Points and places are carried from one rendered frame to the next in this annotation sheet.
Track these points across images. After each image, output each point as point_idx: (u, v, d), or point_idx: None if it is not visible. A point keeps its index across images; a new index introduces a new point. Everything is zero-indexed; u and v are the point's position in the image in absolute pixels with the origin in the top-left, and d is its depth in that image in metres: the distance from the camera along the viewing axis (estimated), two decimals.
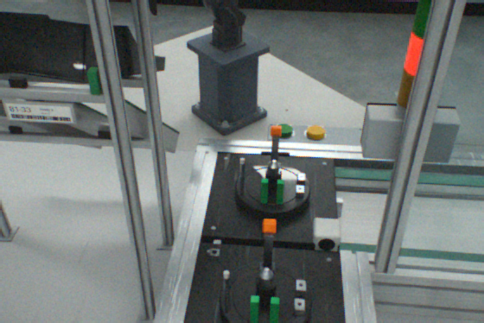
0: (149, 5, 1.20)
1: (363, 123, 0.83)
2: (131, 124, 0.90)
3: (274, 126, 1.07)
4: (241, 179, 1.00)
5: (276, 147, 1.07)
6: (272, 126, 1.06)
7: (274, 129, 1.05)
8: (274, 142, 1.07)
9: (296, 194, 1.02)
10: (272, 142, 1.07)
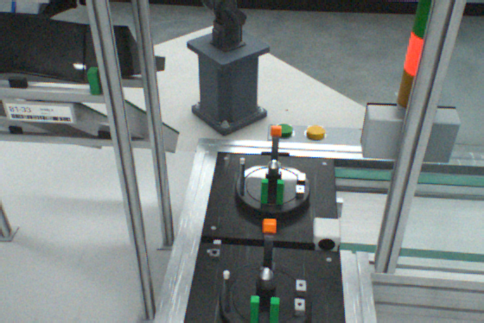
0: (52, 11, 0.99)
1: (363, 123, 0.83)
2: (131, 124, 0.90)
3: (274, 126, 1.07)
4: (241, 179, 1.00)
5: (276, 147, 1.07)
6: (272, 126, 1.06)
7: (274, 129, 1.05)
8: (274, 142, 1.07)
9: (296, 194, 1.02)
10: (272, 142, 1.07)
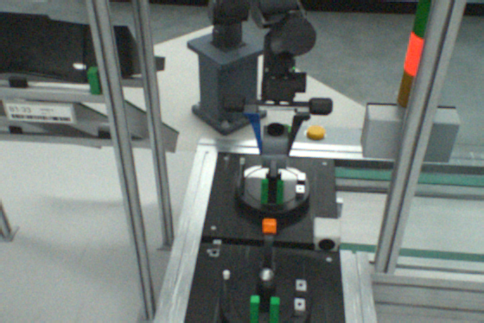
0: (295, 139, 0.98)
1: (363, 123, 0.83)
2: (131, 124, 0.90)
3: None
4: (241, 179, 1.00)
5: None
6: None
7: None
8: None
9: (296, 194, 1.02)
10: None
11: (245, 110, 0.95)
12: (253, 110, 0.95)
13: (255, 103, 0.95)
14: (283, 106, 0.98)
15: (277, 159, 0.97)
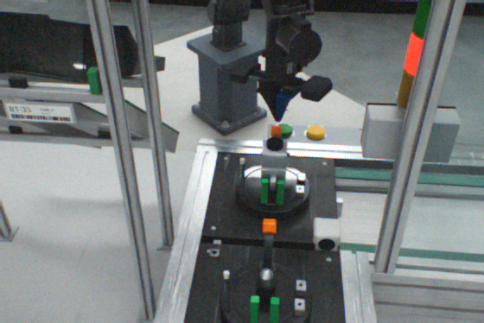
0: (271, 107, 1.08)
1: (363, 123, 0.83)
2: (131, 124, 0.90)
3: (274, 126, 1.07)
4: (241, 179, 1.00)
5: None
6: (272, 126, 1.06)
7: (274, 129, 1.05)
8: None
9: (296, 194, 1.02)
10: None
11: None
12: None
13: None
14: (283, 83, 1.03)
15: (276, 173, 0.99)
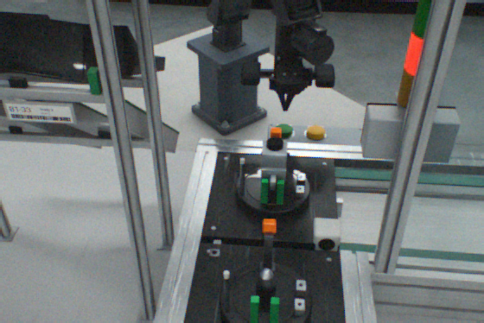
0: None
1: (363, 123, 0.83)
2: (131, 124, 0.90)
3: (274, 129, 1.05)
4: (241, 179, 1.00)
5: None
6: (272, 129, 1.05)
7: (274, 133, 1.04)
8: None
9: (296, 194, 1.02)
10: None
11: (271, 84, 1.14)
12: None
13: None
14: None
15: (276, 173, 0.99)
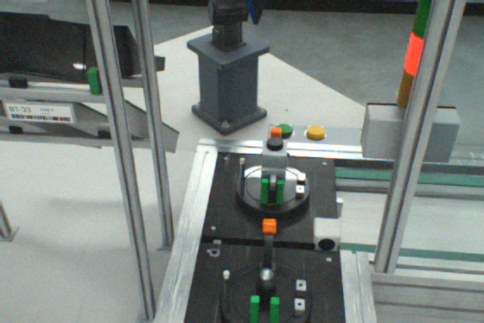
0: (263, 8, 1.05)
1: (363, 123, 0.83)
2: (131, 124, 0.90)
3: (274, 129, 1.05)
4: (241, 179, 1.00)
5: None
6: (272, 129, 1.05)
7: (274, 133, 1.04)
8: None
9: (296, 194, 1.02)
10: None
11: None
12: None
13: None
14: None
15: (276, 173, 0.99)
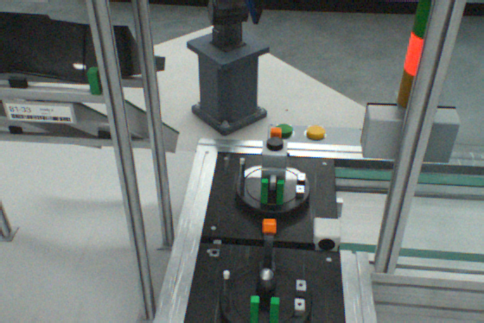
0: (263, 7, 1.05)
1: (363, 123, 0.83)
2: (131, 124, 0.90)
3: (274, 129, 1.05)
4: (241, 179, 1.00)
5: None
6: (272, 129, 1.05)
7: (274, 133, 1.04)
8: None
9: (296, 194, 1.02)
10: None
11: None
12: None
13: None
14: None
15: (276, 173, 0.99)
